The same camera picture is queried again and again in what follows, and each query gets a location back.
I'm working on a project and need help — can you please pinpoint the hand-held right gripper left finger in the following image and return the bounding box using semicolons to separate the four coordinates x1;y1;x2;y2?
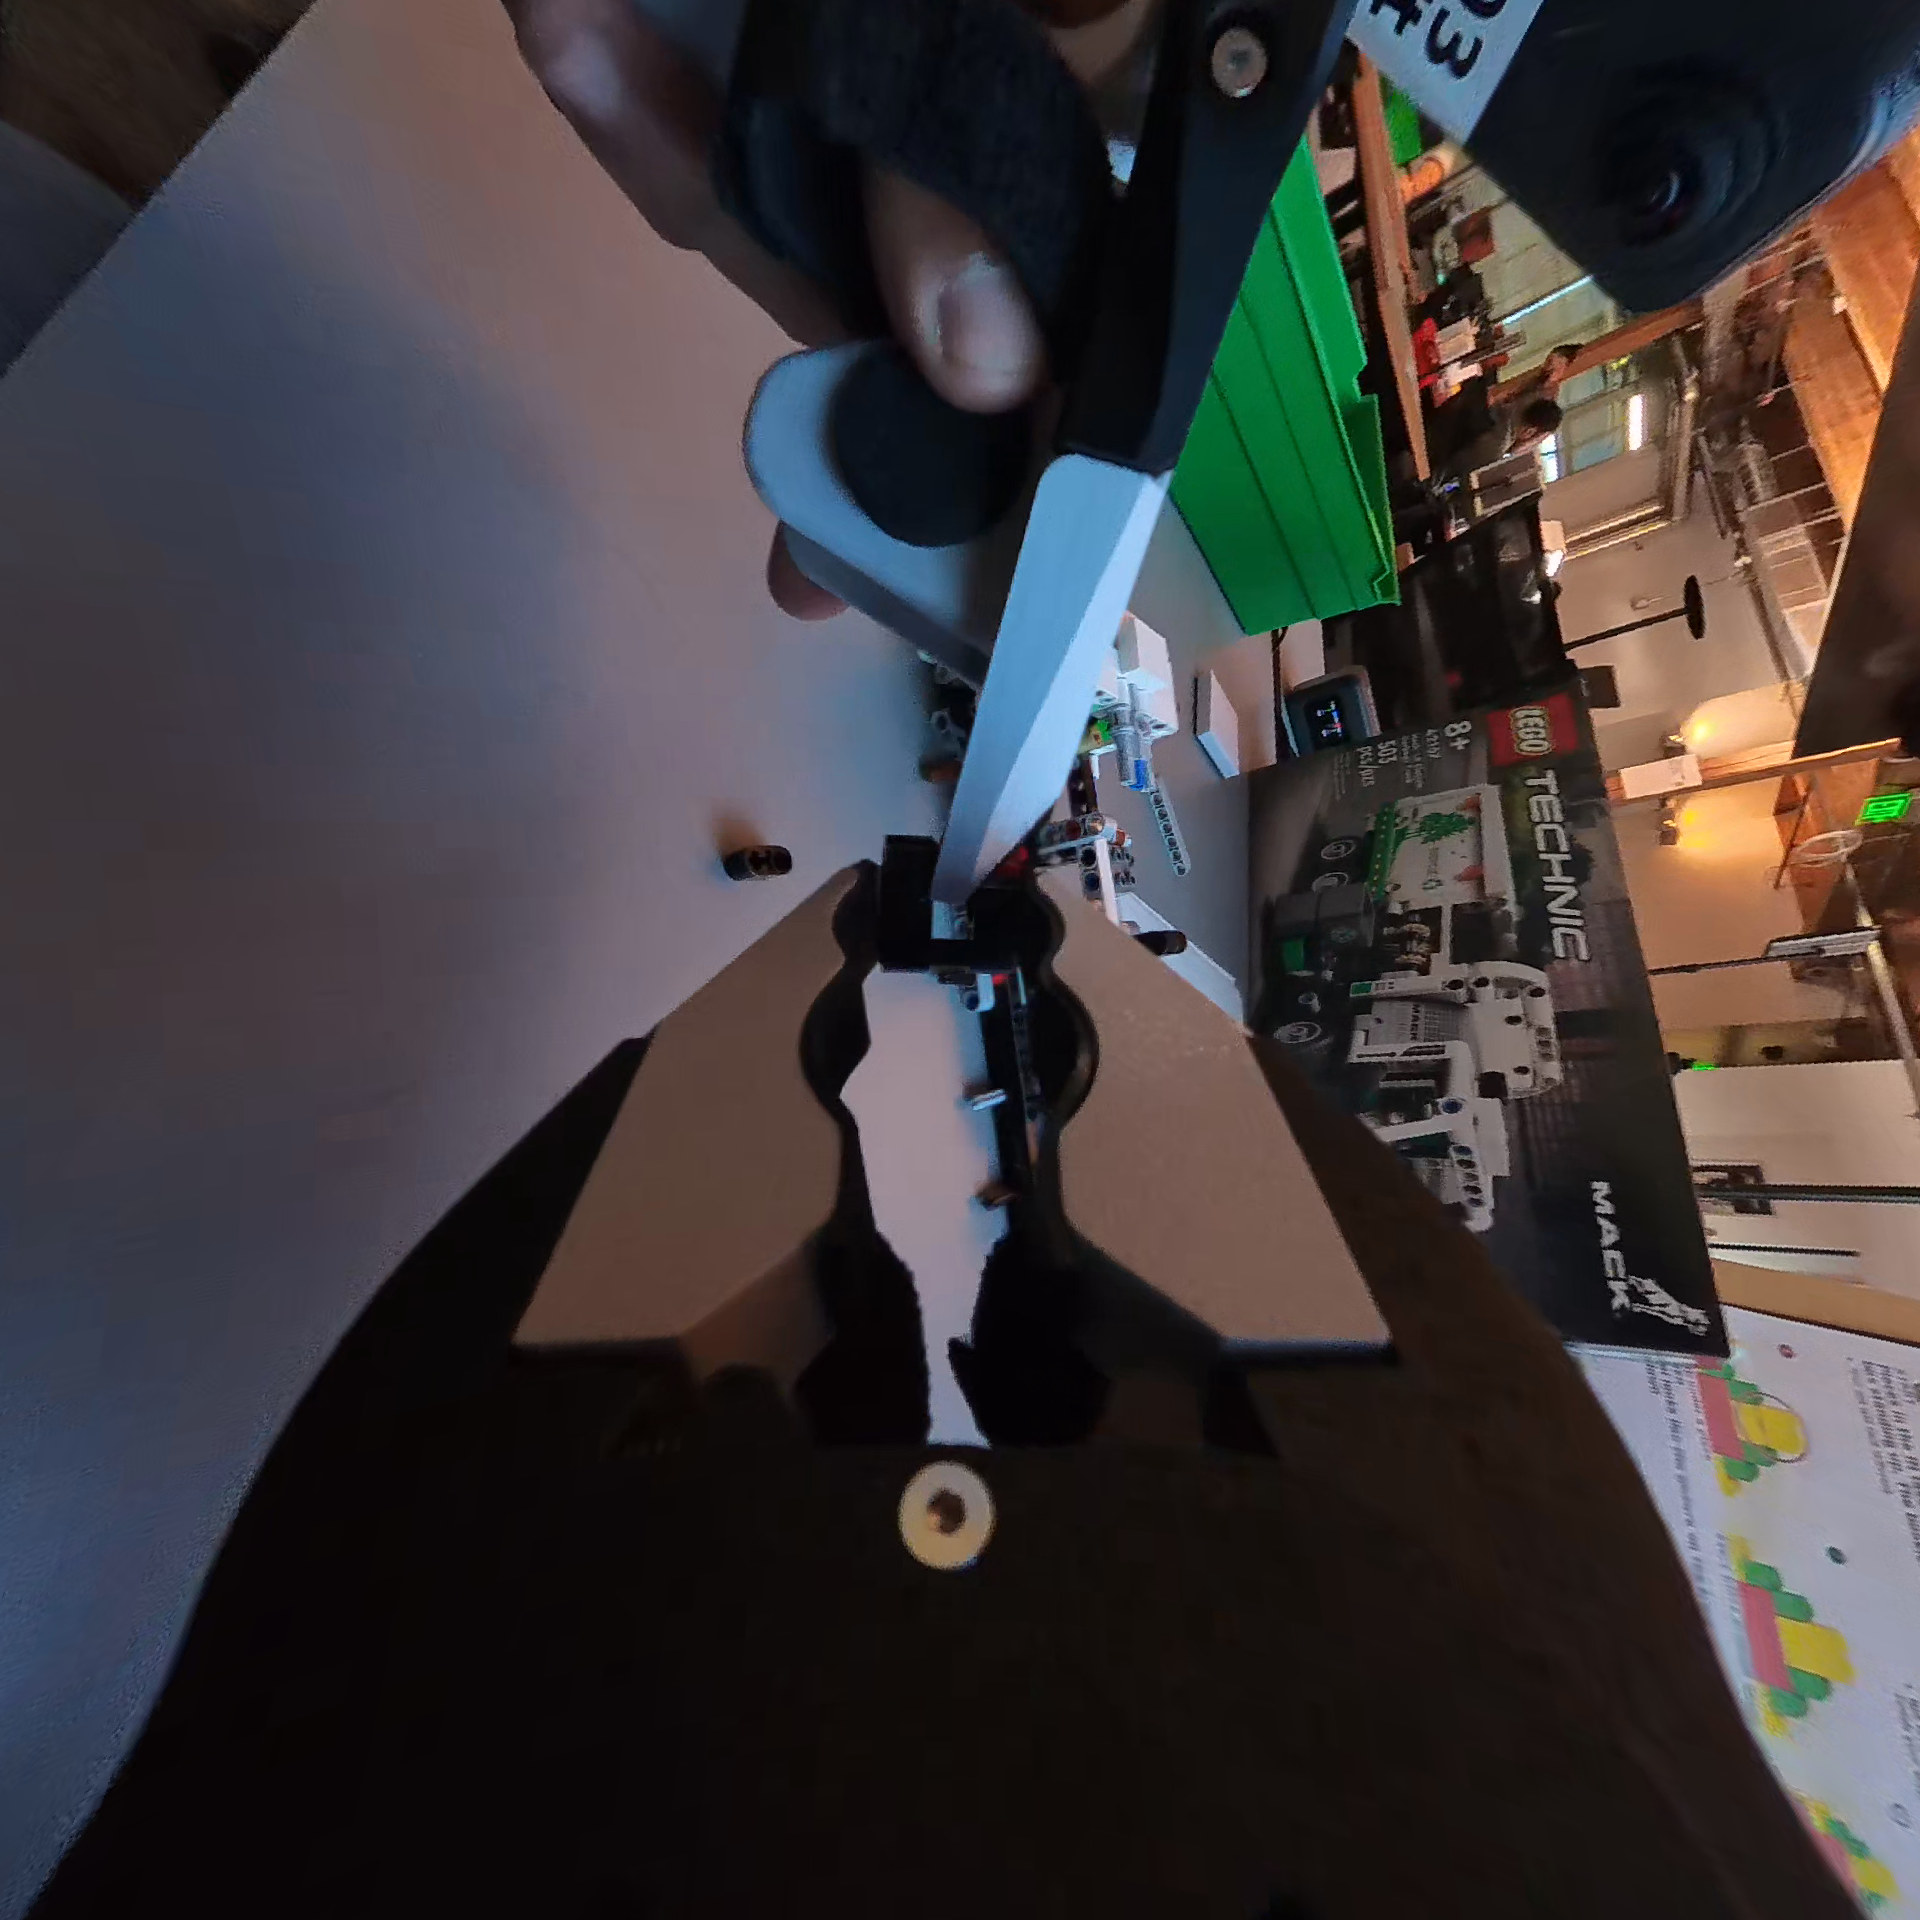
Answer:
512;863;901;1444

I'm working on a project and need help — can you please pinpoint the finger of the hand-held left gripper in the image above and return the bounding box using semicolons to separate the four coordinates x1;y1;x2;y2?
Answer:
926;454;1175;912

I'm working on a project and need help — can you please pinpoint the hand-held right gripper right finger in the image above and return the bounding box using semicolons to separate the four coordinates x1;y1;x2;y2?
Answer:
974;886;1389;1359

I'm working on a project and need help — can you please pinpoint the black red lego connector assembly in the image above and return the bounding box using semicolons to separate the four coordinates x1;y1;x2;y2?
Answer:
873;836;1073;1209

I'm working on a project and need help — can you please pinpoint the partly built lego truck model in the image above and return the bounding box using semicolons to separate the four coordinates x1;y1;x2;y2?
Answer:
917;659;1193;962

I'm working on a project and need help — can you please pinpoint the dark lego set box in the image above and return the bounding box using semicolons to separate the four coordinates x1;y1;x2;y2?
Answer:
1244;696;1727;1343

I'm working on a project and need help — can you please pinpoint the open lego instruction booklet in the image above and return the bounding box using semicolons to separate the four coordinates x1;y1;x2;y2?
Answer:
1566;1320;1920;1920

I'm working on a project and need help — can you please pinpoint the person's left hand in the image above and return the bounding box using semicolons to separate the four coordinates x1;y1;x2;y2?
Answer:
509;0;1051;620

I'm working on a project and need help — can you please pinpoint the wooden background table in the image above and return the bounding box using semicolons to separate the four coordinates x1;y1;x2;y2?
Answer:
1338;60;1439;484

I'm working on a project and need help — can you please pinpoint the green storage bin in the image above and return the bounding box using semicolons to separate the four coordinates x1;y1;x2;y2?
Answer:
1166;141;1403;631

